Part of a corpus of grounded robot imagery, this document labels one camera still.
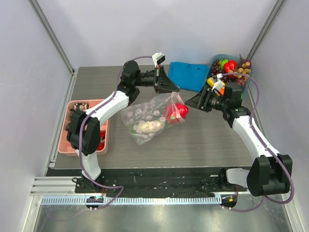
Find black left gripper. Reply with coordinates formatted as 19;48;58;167
134;65;180;94

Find pink toy dragon fruit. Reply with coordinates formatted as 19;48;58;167
165;103;189;125

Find yellow toy mango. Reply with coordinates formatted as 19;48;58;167
207;77;217;87

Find clear pink-dotted zip bag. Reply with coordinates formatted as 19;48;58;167
121;92;184;145

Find beige toy potato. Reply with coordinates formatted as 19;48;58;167
133;120;165;134

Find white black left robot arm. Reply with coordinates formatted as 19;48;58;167
67;57;162;193

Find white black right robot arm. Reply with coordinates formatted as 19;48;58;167
185;74;295;201

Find blue folded cloth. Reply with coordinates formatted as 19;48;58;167
168;62;209;92

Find purple toy grape bunch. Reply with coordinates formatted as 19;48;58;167
210;59;225;77

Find green toy vegetable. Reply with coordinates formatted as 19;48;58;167
219;59;229;69

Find red toy bell pepper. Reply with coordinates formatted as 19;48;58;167
224;60;237;79

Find teal plastic fruit basket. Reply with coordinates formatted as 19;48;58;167
206;54;248;98

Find brown toy longan bunch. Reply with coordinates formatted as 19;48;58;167
228;55;252;87

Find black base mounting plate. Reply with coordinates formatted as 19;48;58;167
72;167;246;198

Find rose patterned dark cloth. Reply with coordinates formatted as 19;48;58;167
73;102;89;111

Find lower red folded cloth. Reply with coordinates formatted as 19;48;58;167
97;143;104;151

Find pink plastic divided organizer tray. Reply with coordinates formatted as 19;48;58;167
57;99;111;157

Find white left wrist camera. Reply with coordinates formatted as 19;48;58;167
152;52;165;67

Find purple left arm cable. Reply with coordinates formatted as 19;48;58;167
78;56;154;189

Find aluminium frame rail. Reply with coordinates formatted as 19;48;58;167
31;174;248;198

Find white slotted cable duct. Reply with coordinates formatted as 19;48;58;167
41;195;222;205

